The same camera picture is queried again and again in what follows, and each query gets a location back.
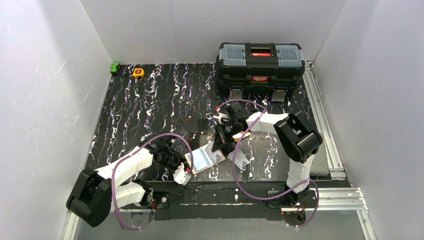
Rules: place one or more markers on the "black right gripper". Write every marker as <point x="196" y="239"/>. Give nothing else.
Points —
<point x="219" y="138"/>

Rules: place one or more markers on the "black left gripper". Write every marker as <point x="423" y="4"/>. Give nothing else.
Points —
<point x="178" y="159"/>

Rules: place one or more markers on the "beige card holder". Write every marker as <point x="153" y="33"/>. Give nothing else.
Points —
<point x="204" y="158"/>

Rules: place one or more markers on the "white card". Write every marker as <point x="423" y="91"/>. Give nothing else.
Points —
<point x="239" y="159"/>

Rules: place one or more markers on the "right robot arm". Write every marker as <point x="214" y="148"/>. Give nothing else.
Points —
<point x="300" y="140"/>

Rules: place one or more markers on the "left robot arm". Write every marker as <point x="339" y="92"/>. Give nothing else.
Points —
<point x="98" y="192"/>

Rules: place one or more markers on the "orange card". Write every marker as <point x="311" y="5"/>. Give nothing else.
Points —
<point x="240" y="136"/>

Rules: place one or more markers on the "silver toolbox latch left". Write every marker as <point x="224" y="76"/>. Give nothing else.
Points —
<point x="235" y="93"/>

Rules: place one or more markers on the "silver toolbox latch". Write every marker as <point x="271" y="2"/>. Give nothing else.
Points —
<point x="235" y="93"/>
<point x="279" y="95"/>

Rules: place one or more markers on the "silver toolbox latch right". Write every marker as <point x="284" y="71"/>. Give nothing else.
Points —
<point x="279" y="95"/>

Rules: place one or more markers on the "yellow tape measure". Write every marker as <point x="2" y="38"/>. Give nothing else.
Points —
<point x="138" y="73"/>

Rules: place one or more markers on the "black plastic toolbox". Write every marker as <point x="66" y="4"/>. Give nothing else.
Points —
<point x="259" y="68"/>

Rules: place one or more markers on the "green plastic object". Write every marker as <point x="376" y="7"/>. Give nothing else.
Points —
<point x="114" y="69"/>

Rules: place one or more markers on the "grey pad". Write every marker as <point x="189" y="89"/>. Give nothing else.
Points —
<point x="319" y="166"/>

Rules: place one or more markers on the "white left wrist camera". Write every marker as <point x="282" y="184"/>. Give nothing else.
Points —
<point x="181" y="176"/>

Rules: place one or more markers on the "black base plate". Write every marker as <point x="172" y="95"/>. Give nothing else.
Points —
<point x="208" y="200"/>

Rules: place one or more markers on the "aluminium frame rail right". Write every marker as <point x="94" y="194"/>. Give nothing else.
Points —
<point x="333" y="159"/>

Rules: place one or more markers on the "aluminium frame rail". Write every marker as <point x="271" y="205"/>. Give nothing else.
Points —
<point x="333" y="159"/>
<point x="331" y="199"/>

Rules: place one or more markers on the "aluminium frame rail front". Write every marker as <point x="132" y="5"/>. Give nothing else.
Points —
<point x="331" y="199"/>

